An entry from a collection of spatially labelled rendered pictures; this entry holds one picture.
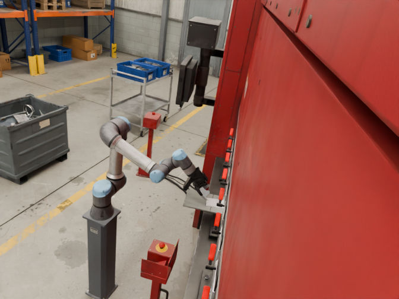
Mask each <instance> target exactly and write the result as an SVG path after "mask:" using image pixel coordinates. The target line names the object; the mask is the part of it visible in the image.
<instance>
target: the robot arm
mask: <svg viewBox="0 0 399 299"><path fill-rule="evenodd" d="M130 130H131V124H130V122H129V121H128V119H127V118H125V117H123V116H118V117H115V118H114V119H112V120H110V121H108V122H106V123H104V124H103V125H102V126H101V128H100V131H99V134H100V138H101V140H102V141H103V143H104V144H105V145H106V146H108V147H109V148H110V156H109V171H107V173H106V179H105V180H99V181H97V182H95V184H94V185H93V190H92V193H93V205H92V207H91V209H90V216H91V217H92V218H93V219H95V220H98V221H104V220H108V219H109V218H111V217H112V216H113V214H114V208H113V206H112V203H111V201H112V196H113V195H114V194H116V193H117V192H118V191H119V190H120V189H122V188H123V187H124V186H125V184H126V176H125V174H124V172H123V171H122V164H123V156H124V157H126V158H127V159H128V160H130V161H132V162H133V163H134V164H136V165H137V166H138V167H139V168H141V169H143V170H144V171H145V172H147V173H148V174H149V175H150V179H151V181H152V182H154V183H160V182H161V181H162V180H163V179H164V178H165V177H166V176H167V175H168V174H169V173H170V172H171V171H172V170H173V169H175V168H178V167H180V168H181V169H182V170H183V172H184V173H185V174H186V175H187V176H188V179H187V180H186V182H185V183H184V185H183V190H185V191H187V190H188V188H189V186H190V185H191V183H192V184H193V186H194V188H195V189H196V191H197V192H198V193H199V195H200V196H201V197H202V198H204V199H205V200H207V198H206V196H207V195H208V194H209V193H210V191H209V190H206V189H207V188H208V187H209V186H210V185H209V184H207V181H208V177H207V176H206V175H205V173H204V172H203V173H202V172H201V171H200V168H199V167H197V168H196V167H195V166H194V164H193V163H192V161H191V160H190V159H189V157H188V156H187V154H186V153H185V152H184V150H183V149H178V150H177V151H175V152H174V153H173V154H172V157H169V158H167V159H164V160H162V161H161V162H159V164H157V163H155V162H154V161H153V160H151V159H150V158H148V157H147V156H146V155H144V154H143V153H141V152H140V151H139V150H137V149H136V148H134V147H133V146H132V145H130V144H129V143H127V142H126V140H127V134H128V132H129V131H130Z"/></svg>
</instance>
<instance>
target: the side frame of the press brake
mask: <svg viewBox="0 0 399 299"><path fill-rule="evenodd" d="M262 6H264V5H263V4H262V3H261V0H233V5H232V11H231V15H230V21H229V28H228V32H227V38H226V44H225V48H224V54H223V60H222V65H221V71H220V77H219V81H218V87H217V93H216V99H215V103H214V110H213V116H212V120H211V126H210V132H209V136H208V142H207V148H206V152H205V158H204V165H203V169H202V173H203V172H204V173H205V175H206V176H207V177H208V181H207V184H210V181H211V176H212V173H213V168H214V163H215V160H216V157H221V158H226V153H227V152H226V150H227V149H228V148H227V145H228V141H229V140H228V138H229V137H230V136H229V134H230V129H231V128H233V135H232V139H233V138H234V137H235V132H236V127H237V123H238V114H239V108H240V102H241V99H242V94H243V89H244V86H245V81H246V76H247V73H248V68H249V63H250V60H251V55H252V49H253V46H254V41H255V36H256V33H257V28H258V23H259V18H260V15H261V10H262ZM199 215H200V210H197V209H196V210H195V214H194V220H193V224H192V227H194V228H197V225H198V219H199Z"/></svg>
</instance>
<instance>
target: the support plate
mask: <svg viewBox="0 0 399 299"><path fill-rule="evenodd" d="M206 198H213V199H219V196H218V195H213V194H208V195H207V196H206ZM183 206H184V207H187V208H192V209H197V210H200V211H205V212H211V213H214V214H216V212H219V213H221V215H222V213H223V208H217V207H212V208H211V211H210V206H206V205H205V199H204V198H202V197H201V196H200V195H199V193H198V192H197V191H196V190H191V189H188V191H187V194H186V197H185V200H184V203H183Z"/></svg>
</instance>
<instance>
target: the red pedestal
mask: <svg viewBox="0 0 399 299"><path fill-rule="evenodd" d="M161 116H162V114H159V113H155V112H148V113H147V114H146V115H145V116H144V117H143V125H142V126H143V127H145V128H149V131H148V146H147V157H148V158H150V159H151V155H152V147H153V134H154V129H157V127H158V126H159V124H160V123H161ZM136 176H141V177H146V178H150V175H149V174H148V173H147V172H145V171H144V170H143V169H141V168H138V172H137V174H136Z"/></svg>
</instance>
